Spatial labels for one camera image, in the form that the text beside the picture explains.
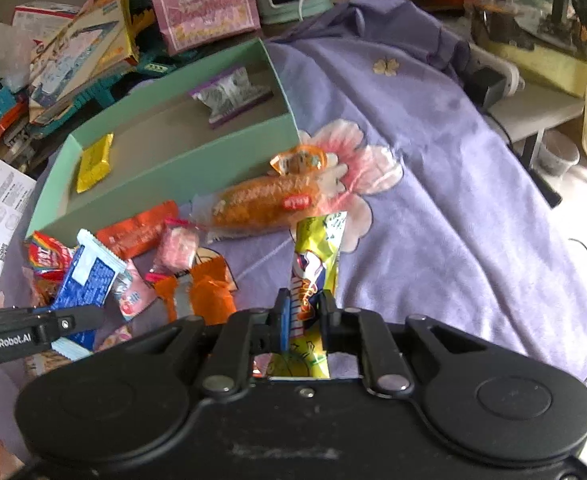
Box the blue and white snack packet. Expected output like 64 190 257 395
48 229 128 362

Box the mint green cardboard box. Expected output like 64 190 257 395
25 37 300 242

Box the pink candy packet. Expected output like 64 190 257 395
146 219 200 282

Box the white side table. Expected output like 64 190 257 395
488 91 587 173

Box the bread in clear wrapper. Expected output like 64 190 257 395
190 172 350 247

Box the small orange jelly packet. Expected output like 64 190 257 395
269 143 343 177

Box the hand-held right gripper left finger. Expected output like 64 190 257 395
146 289 291 399

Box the yellow cartoon snack packet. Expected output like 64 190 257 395
268 211 349 379

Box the shiny yellow snack packet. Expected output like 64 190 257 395
76 133 115 194

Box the white power strip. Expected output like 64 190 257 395
464 42 525 109

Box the clear purple-edged snack packet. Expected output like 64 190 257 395
189 65 275 129

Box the pink and white snack packet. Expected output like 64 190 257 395
112 259 160 322

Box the white and red box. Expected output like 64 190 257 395
12 2 82 37

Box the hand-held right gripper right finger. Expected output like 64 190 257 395
318 291 474 397

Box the stack of picture books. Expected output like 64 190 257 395
28 0 140 125

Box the purple flower blanket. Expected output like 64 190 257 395
0 0 587 392

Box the long orange-red snack packet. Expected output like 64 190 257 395
96 201 180 261

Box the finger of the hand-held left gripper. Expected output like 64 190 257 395
52 304 107 347

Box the orange snack packet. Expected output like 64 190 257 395
152 254 238 327

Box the colourful red snack packet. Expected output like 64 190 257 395
22 231 78 307

